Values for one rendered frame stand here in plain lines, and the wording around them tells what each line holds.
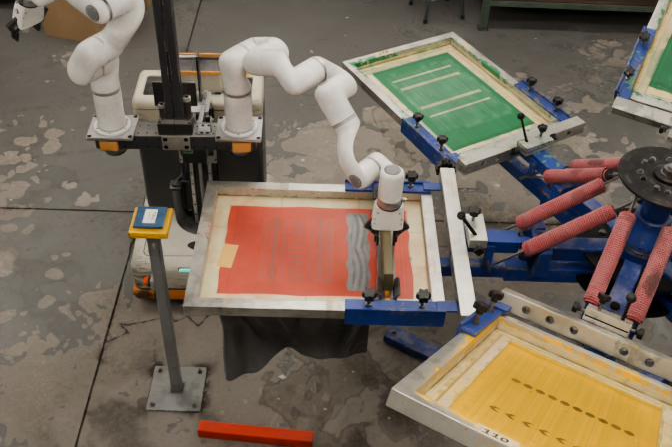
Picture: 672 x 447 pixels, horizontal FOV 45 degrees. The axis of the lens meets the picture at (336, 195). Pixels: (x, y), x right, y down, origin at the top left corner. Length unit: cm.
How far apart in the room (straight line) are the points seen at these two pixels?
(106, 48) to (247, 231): 74
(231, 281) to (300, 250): 26
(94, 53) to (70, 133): 232
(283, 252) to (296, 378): 98
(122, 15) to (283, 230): 86
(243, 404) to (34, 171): 192
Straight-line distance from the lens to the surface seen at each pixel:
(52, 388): 365
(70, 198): 447
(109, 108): 286
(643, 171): 264
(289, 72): 249
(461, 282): 251
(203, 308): 249
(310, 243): 270
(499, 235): 269
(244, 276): 260
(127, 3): 257
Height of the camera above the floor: 284
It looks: 41 degrees down
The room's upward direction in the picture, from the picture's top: 3 degrees clockwise
